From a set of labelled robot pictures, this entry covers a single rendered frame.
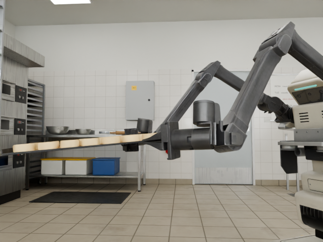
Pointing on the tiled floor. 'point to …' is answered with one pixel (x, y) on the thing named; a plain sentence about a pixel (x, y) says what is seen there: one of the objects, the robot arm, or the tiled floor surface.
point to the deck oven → (15, 114)
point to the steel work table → (91, 173)
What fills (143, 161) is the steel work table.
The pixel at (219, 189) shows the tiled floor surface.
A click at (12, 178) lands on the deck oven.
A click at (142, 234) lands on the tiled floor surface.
